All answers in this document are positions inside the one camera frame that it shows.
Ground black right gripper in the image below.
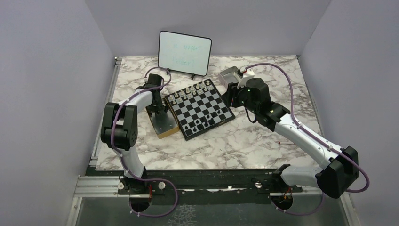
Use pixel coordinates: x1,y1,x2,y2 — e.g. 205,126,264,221
221,80,258,114

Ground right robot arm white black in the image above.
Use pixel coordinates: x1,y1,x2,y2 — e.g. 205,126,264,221
222,78,359,199

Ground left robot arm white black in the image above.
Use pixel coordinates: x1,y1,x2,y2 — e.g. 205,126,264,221
100,73,165,194

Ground row of white chess pieces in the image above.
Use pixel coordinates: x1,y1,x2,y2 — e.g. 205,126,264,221
165,79,220,105

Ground gold metal tin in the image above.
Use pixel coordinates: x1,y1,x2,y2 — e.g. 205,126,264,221
146,106,180,139

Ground silver pink metal tin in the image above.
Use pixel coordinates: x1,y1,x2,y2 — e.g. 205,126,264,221
217,66,246,89

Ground black white chessboard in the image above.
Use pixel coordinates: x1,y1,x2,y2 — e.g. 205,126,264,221
165,88,235,141

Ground small whiteboard on stand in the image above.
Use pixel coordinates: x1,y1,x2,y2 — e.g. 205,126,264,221
158,31,212,77

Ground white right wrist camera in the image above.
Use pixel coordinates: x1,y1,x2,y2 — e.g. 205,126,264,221
237,67,255,89

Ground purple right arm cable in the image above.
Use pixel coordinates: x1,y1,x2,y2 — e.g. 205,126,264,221
240,63,371,217

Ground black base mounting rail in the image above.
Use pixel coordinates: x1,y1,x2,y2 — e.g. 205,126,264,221
86,167,303,206

